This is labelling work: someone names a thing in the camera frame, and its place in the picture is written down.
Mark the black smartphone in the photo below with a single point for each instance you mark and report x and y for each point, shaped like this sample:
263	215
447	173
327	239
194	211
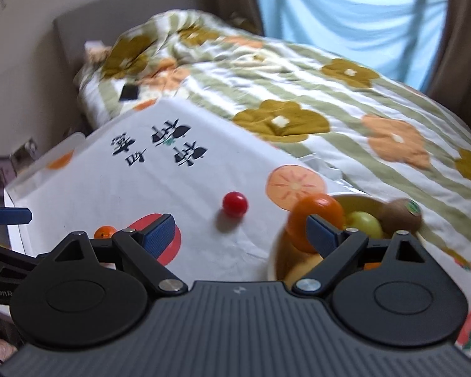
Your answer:
128	92

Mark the floral striped blanket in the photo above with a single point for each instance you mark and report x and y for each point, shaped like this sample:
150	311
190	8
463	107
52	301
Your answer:
337	98

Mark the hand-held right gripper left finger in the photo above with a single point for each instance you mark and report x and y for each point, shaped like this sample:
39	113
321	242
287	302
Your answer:
160	238

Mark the blue window cloth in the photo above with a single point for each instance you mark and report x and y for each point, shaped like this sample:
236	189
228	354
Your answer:
345	19

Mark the cream ceramic bowl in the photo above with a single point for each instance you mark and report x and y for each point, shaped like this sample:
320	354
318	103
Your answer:
272	255

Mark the small tangerine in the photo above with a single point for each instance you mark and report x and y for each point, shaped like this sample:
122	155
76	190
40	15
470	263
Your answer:
103	232

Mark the red cherry tomato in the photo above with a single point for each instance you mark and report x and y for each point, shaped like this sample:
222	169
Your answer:
235	204

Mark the orange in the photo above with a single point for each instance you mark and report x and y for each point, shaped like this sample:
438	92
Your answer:
371	266
318	206

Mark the green apple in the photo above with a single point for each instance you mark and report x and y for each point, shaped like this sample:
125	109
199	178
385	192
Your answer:
365	224

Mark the white persimmon print cloth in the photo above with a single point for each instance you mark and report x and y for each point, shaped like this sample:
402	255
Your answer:
141	180

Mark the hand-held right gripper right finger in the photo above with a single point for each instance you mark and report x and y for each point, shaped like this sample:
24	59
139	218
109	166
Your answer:
322	236

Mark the yellow apple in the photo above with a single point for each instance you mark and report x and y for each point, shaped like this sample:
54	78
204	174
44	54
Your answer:
304	266

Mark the brown kiwi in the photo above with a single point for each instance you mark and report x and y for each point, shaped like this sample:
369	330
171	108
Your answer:
398	216

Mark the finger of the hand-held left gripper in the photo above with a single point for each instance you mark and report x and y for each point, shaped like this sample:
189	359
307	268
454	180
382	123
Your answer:
11	216

